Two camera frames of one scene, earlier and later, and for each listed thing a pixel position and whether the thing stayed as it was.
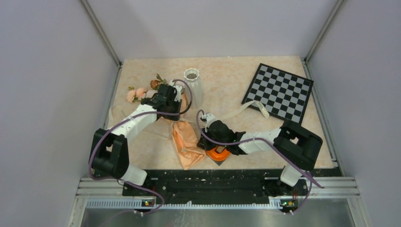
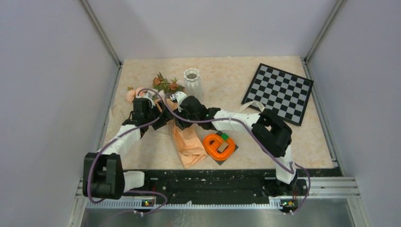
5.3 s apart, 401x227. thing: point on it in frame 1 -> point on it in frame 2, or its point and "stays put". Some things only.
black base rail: x=170 y=187 stays put
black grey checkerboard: x=283 y=94 stays put
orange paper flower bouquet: x=185 y=136 stays put
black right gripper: x=204 y=144 -> x=182 y=124
